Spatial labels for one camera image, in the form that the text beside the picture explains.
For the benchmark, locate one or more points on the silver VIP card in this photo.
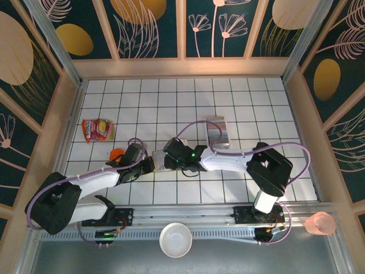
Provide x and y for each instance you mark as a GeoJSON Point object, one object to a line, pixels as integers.
{"type": "Point", "coordinates": [162, 164]}

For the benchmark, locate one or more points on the white card tray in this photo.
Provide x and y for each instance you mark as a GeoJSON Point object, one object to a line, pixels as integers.
{"type": "Point", "coordinates": [226, 144]}

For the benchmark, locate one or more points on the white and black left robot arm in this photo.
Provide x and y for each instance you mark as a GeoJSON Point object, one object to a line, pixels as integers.
{"type": "Point", "coordinates": [97, 178]}

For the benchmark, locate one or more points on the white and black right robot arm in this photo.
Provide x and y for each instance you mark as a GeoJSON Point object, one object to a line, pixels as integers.
{"type": "Point", "coordinates": [225, 161]}

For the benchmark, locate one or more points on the orange ball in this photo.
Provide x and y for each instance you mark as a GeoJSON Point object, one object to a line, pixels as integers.
{"type": "Point", "coordinates": [115, 154]}

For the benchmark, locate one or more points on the orange snack packet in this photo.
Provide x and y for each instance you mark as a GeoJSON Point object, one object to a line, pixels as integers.
{"type": "Point", "coordinates": [98, 129]}

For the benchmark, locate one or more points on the black controller board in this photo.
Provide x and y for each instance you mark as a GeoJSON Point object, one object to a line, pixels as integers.
{"type": "Point", "coordinates": [105, 234]}
{"type": "Point", "coordinates": [265, 234]}

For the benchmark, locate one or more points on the white bowl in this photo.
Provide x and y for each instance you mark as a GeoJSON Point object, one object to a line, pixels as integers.
{"type": "Point", "coordinates": [175, 239]}

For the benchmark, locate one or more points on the pink plastic cup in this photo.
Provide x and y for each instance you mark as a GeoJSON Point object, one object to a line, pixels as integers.
{"type": "Point", "coordinates": [320, 224]}

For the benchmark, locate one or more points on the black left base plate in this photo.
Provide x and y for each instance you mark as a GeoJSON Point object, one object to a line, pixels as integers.
{"type": "Point", "coordinates": [125, 217]}

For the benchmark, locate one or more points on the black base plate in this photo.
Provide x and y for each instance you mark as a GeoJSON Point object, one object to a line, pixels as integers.
{"type": "Point", "coordinates": [242, 215]}
{"type": "Point", "coordinates": [125, 217]}

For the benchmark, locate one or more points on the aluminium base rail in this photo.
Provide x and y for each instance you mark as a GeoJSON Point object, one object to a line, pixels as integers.
{"type": "Point", "coordinates": [182, 214]}

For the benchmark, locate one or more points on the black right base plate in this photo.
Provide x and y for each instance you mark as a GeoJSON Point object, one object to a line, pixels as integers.
{"type": "Point", "coordinates": [242, 215]}

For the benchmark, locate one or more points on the aluminium corner post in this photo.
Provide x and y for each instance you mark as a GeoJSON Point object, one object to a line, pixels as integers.
{"type": "Point", "coordinates": [302, 42]}
{"type": "Point", "coordinates": [57, 48]}

